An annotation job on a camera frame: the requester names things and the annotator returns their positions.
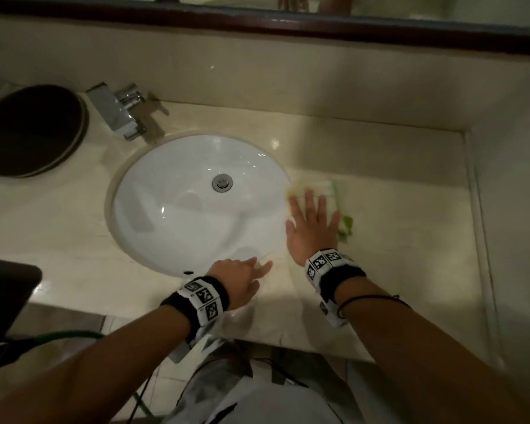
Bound person's right hand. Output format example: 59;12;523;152
285;189;342;267

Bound person's left hand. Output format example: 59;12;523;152
206;257;274;311

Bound white green-edged cleaning cloth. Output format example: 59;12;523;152
286;178;354;243

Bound person's right forearm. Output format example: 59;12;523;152
335;277;530;424

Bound person's left forearm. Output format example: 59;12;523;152
0;304;191;424

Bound white oval sink basin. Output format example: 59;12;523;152
108;134;292;279

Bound chrome sink drain stopper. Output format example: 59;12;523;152
211;173;234;194

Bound person's grey trousers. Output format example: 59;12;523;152
163;344;367;424

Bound black right wristband with markers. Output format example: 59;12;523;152
304;248;367;305

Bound black wristband with markers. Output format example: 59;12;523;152
160;276;230;343
304;248;367;305

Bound black left wristband with markers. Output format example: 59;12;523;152
160;276;230;343

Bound chrome faucet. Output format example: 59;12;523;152
86;82;147;142

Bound dark wooden framed mirror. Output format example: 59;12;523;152
0;0;530;56

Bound dark round tray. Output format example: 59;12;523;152
0;84;90;178

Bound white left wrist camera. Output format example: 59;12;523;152
167;326;224;365

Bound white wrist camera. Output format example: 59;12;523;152
319;300;350;328
167;326;224;365

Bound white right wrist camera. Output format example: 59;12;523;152
319;300;350;328

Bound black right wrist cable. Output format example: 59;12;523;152
337;294;412;319

